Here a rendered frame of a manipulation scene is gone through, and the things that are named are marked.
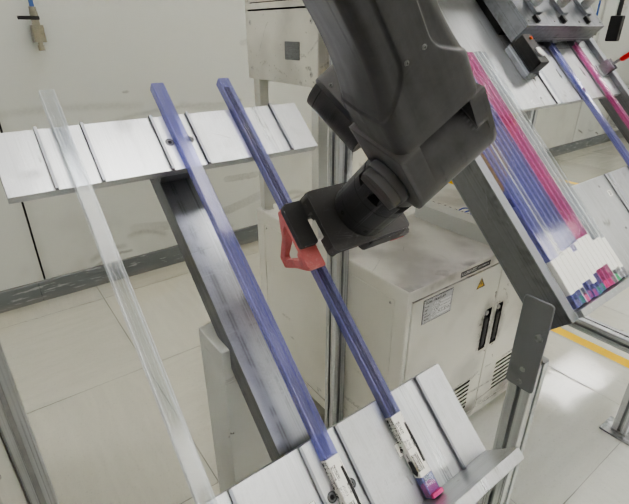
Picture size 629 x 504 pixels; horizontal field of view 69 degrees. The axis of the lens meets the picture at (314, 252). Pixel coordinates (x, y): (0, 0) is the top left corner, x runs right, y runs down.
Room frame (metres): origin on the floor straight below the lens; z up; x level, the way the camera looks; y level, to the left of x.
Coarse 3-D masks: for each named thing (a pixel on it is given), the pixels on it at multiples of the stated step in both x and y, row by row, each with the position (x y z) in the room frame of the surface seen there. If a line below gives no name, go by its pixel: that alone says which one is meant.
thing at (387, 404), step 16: (224, 80) 0.58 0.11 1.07; (224, 96) 0.57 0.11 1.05; (240, 112) 0.56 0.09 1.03; (240, 128) 0.54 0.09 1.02; (256, 144) 0.53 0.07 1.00; (256, 160) 0.52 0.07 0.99; (272, 176) 0.50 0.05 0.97; (272, 192) 0.49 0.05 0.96; (320, 272) 0.43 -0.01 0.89; (320, 288) 0.42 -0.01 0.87; (336, 288) 0.42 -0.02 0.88; (336, 304) 0.40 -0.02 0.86; (336, 320) 0.40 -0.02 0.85; (352, 320) 0.40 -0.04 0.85; (352, 336) 0.38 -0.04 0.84; (352, 352) 0.38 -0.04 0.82; (368, 352) 0.38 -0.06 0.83; (368, 368) 0.36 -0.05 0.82; (368, 384) 0.36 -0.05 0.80; (384, 384) 0.35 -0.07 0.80; (384, 400) 0.34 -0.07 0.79; (384, 416) 0.34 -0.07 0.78; (416, 480) 0.30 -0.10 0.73; (432, 480) 0.30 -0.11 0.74
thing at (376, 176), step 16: (320, 80) 0.37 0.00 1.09; (336, 80) 0.37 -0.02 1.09; (320, 96) 0.39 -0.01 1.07; (336, 96) 0.36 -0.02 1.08; (320, 112) 0.39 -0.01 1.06; (336, 112) 0.38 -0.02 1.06; (336, 128) 0.38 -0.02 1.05; (352, 144) 0.38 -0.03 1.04; (368, 176) 0.29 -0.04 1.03; (384, 176) 0.29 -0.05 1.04; (384, 192) 0.29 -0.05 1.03; (400, 192) 0.29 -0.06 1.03
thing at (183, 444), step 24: (48, 96) 0.47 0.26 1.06; (48, 120) 0.45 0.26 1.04; (72, 144) 0.43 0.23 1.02; (72, 168) 0.41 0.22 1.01; (96, 216) 0.39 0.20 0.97; (96, 240) 0.37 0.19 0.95; (120, 264) 0.36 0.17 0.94; (120, 288) 0.34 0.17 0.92; (144, 336) 0.32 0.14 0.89; (144, 360) 0.30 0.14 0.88; (168, 384) 0.29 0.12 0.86; (168, 408) 0.28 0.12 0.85; (168, 432) 0.27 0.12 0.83; (192, 456) 0.25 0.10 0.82; (192, 480) 0.24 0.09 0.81
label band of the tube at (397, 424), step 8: (392, 416) 0.33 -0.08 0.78; (400, 416) 0.33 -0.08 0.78; (392, 424) 0.33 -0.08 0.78; (400, 424) 0.33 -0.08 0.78; (392, 432) 0.33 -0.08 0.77; (400, 432) 0.32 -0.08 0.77; (408, 432) 0.32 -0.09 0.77; (400, 440) 0.32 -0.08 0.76; (408, 440) 0.32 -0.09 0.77; (400, 448) 0.32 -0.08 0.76; (408, 448) 0.31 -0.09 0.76; (416, 448) 0.32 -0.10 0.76; (408, 456) 0.31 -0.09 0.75; (416, 456) 0.31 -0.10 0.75; (408, 464) 0.31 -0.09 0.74; (416, 464) 0.30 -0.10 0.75; (424, 464) 0.31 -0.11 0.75; (416, 472) 0.30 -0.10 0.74; (424, 472) 0.30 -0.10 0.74
